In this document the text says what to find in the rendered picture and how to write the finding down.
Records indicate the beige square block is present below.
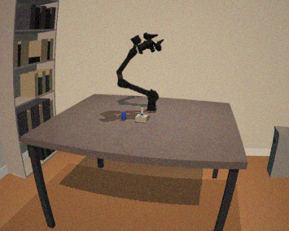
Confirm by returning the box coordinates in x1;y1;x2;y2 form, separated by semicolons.
135;114;148;123

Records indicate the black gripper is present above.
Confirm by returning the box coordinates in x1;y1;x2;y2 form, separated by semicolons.
143;33;164;51

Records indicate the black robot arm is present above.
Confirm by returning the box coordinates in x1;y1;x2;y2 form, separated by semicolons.
116;35;159;111

